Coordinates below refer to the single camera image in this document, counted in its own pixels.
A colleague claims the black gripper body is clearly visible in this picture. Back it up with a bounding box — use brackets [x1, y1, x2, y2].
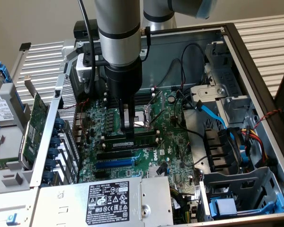
[105, 58, 143, 130]

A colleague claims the green spare RAM stick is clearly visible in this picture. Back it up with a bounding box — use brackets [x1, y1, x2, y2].
[0, 158, 21, 170]

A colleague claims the silver CPU socket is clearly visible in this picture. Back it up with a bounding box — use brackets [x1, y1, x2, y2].
[116, 104, 157, 136]

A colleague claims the thin silver locking lever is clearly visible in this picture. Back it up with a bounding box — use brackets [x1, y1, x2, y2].
[148, 90, 163, 126]

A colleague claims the long black expansion slot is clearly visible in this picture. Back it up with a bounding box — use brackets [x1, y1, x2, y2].
[96, 150, 133, 161]

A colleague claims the green motherboard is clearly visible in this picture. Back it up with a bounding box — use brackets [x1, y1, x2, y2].
[76, 87, 202, 191]

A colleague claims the blue expansion slot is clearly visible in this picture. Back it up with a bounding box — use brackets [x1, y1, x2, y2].
[95, 152, 142, 170]

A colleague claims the grey metal PC case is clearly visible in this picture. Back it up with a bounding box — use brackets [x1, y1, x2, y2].
[29, 22, 284, 227]

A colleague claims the silver finned heat sink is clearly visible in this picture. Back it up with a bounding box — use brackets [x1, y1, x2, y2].
[147, 165, 169, 178]

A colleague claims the short black expansion slot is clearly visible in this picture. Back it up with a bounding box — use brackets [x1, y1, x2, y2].
[94, 170, 110, 179]

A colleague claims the black box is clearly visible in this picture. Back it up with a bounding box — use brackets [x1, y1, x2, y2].
[73, 20, 100, 40]

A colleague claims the silver power supply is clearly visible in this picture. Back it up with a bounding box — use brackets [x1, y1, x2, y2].
[37, 176, 175, 227]

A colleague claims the black power supply label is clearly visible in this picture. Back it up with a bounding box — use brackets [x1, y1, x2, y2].
[85, 181, 130, 226]

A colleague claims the black case fan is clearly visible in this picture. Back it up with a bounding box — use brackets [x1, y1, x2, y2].
[203, 127, 248, 175]

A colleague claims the green graphics card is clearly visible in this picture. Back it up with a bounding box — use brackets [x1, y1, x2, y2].
[18, 75, 51, 170]

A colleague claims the silver metal disk bay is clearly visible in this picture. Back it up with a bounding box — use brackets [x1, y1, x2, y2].
[189, 40, 256, 128]

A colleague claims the small black table clip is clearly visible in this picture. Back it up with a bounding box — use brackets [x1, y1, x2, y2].
[18, 42, 32, 52]

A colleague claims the blue plastic fan clip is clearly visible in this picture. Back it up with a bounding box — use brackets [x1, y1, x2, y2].
[239, 145, 250, 164]

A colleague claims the blue disk carrier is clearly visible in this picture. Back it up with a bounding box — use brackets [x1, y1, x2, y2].
[208, 189, 284, 219]

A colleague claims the silver hard disk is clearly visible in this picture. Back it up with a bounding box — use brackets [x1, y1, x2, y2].
[0, 70, 17, 126]

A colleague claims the grey perforated disk bay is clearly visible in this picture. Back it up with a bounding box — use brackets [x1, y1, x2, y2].
[198, 166, 284, 222]

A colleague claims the blue release button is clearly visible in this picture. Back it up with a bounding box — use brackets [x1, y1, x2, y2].
[6, 212, 18, 226]

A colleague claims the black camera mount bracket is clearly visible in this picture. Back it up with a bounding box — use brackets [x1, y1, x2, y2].
[82, 52, 109, 68]

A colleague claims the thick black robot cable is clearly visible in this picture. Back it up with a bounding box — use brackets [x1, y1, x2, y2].
[77, 0, 97, 95]

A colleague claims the thin black wire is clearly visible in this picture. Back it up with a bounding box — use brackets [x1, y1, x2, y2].
[155, 58, 187, 92]

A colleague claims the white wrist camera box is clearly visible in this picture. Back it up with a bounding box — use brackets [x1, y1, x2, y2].
[75, 53, 97, 83]

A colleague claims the red black twisted wire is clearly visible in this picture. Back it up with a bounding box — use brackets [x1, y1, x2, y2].
[252, 108, 283, 130]
[62, 98, 90, 111]

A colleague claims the black wire with plug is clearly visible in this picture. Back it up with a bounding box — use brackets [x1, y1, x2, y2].
[156, 162, 169, 176]

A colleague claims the long black looped wire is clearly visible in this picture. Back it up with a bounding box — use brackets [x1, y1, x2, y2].
[179, 42, 207, 92]

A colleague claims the black curved wire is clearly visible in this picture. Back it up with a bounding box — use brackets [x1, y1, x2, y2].
[173, 92, 205, 140]
[179, 144, 208, 166]

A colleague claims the flat blue disk wire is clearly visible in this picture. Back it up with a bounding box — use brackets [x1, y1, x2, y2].
[195, 100, 235, 140]

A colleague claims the multicoloured wire bundle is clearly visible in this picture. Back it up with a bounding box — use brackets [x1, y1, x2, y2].
[169, 188, 196, 224]

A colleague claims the blue disk rail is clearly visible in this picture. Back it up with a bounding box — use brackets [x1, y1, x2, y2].
[0, 61, 15, 84]

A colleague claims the red yellow black wire bundle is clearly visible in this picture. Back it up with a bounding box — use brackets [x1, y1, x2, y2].
[240, 126, 268, 166]

